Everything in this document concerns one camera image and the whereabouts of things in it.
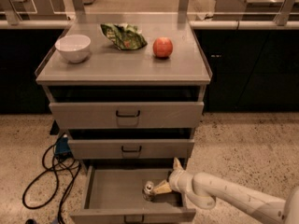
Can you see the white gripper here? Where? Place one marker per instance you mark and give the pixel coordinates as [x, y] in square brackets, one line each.
[175, 180]

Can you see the silver 7up can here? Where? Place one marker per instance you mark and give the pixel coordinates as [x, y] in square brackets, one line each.
[148, 193]

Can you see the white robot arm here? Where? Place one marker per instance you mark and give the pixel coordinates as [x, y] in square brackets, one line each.
[202, 189]

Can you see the grey bottom drawer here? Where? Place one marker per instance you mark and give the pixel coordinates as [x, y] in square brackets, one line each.
[115, 196]

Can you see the grey drawer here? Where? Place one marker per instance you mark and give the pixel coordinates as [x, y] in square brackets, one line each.
[131, 149]
[115, 196]
[127, 115]

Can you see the grey middle drawer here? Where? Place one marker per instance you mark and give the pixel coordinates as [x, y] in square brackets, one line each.
[131, 149]

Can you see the grey drawer cabinet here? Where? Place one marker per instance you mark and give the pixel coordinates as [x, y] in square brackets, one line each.
[110, 75]

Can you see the grey top drawer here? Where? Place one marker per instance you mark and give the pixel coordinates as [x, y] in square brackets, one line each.
[127, 115]

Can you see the blue power box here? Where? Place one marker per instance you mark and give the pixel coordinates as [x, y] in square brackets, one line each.
[61, 146]

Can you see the red apple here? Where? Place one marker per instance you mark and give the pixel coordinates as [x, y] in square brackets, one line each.
[162, 47]

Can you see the green chip bag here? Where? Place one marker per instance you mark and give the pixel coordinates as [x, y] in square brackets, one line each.
[124, 36]

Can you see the white bowl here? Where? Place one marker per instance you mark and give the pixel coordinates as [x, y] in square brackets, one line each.
[74, 48]

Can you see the background grey table right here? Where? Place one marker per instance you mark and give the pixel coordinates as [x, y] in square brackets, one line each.
[246, 10]

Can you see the grey counter rail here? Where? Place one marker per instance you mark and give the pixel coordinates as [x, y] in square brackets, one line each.
[197, 25]

